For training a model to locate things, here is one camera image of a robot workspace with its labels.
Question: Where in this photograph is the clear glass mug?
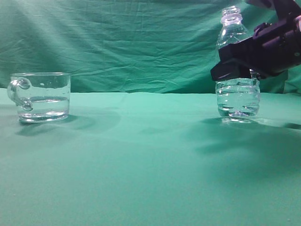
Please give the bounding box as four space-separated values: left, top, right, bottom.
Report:
7 72 71 123

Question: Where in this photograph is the green tablecloth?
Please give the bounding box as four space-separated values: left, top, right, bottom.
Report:
0 89 301 226

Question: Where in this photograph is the green cloth backdrop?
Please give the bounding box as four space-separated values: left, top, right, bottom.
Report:
0 0 301 95

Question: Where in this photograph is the clear plastic water bottle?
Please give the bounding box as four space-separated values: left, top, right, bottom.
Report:
215 6 260 118

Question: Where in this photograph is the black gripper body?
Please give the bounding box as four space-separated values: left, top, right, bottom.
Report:
246 0 301 76

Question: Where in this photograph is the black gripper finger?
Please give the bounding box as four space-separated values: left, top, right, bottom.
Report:
210 37 274 81

